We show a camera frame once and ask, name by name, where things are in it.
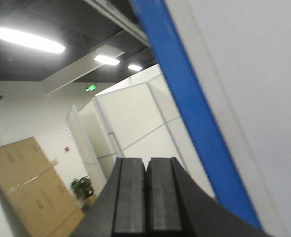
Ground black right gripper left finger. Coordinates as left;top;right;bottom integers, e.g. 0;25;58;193
70;158;146;237

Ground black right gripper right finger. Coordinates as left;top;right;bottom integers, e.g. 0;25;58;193
146;158;267;237

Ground blue door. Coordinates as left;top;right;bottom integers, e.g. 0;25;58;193
131;0;263;230

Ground potted green plant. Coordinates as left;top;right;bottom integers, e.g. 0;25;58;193
71;176;94;199

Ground stacked cardboard boxes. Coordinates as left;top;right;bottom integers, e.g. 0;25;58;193
0;137;84;237

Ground white partition booth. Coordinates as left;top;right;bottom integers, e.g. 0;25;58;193
67;65;215;197

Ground green exit sign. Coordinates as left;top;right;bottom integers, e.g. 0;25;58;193
86;84;97;91

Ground ceiling light panel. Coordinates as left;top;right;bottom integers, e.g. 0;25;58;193
0;28;66;54

